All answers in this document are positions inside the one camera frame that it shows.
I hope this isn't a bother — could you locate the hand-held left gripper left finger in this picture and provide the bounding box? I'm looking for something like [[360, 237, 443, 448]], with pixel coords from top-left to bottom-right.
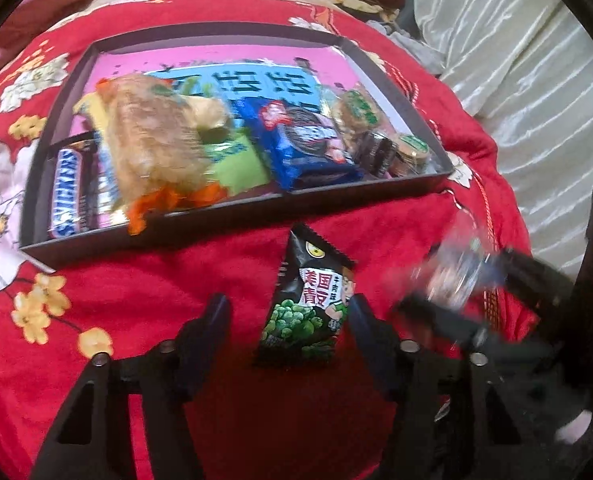
[[29, 294, 233, 480]]

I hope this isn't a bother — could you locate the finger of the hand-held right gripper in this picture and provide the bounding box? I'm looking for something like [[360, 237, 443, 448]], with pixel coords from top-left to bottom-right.
[[501, 247, 574, 306], [393, 295, 492, 347]]

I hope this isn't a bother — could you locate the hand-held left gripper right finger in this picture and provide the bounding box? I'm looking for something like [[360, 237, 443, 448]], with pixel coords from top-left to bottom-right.
[[350, 294, 542, 480]]

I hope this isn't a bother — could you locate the clear-wrapped pastry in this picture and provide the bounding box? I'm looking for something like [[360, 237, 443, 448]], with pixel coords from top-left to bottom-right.
[[411, 210, 507, 311]]

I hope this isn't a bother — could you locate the black green-pea packet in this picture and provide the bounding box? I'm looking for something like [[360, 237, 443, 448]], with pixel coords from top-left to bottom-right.
[[254, 224, 356, 370]]

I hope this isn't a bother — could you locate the dark shallow cardboard box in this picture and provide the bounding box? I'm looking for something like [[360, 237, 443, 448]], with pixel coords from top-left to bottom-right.
[[19, 22, 454, 268]]

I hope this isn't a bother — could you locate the green snack packet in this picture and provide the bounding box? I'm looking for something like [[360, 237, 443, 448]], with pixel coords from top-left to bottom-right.
[[199, 127, 272, 198]]

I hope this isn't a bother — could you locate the clear round cracker packet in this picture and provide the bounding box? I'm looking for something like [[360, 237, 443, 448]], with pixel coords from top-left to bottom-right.
[[391, 132, 434, 178], [333, 87, 384, 153]]

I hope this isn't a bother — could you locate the dark foil-wrapped candy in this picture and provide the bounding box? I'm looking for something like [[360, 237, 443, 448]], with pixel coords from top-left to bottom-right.
[[359, 130, 402, 178]]

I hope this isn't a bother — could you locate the orange-edged pastry packet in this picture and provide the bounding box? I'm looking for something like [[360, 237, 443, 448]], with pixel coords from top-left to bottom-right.
[[96, 72, 230, 236]]

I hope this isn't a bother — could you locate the brown chocolate bar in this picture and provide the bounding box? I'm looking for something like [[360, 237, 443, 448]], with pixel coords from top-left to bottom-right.
[[46, 142, 102, 241]]

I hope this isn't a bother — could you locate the red floral blanket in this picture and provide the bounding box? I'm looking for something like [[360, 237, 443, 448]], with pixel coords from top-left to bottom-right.
[[0, 0, 539, 480]]

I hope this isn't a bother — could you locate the white satin curtain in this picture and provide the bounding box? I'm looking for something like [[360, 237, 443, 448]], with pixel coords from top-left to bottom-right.
[[406, 0, 593, 281]]

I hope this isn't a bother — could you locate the pale crumpled cloth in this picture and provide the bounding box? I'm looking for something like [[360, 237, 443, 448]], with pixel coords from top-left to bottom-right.
[[366, 20, 442, 76]]

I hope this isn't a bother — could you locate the pink book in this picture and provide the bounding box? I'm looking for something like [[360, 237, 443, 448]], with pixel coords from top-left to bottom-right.
[[79, 42, 367, 228]]

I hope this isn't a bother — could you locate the pink quilt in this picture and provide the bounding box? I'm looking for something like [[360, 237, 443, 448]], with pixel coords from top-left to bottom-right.
[[0, 0, 107, 66]]

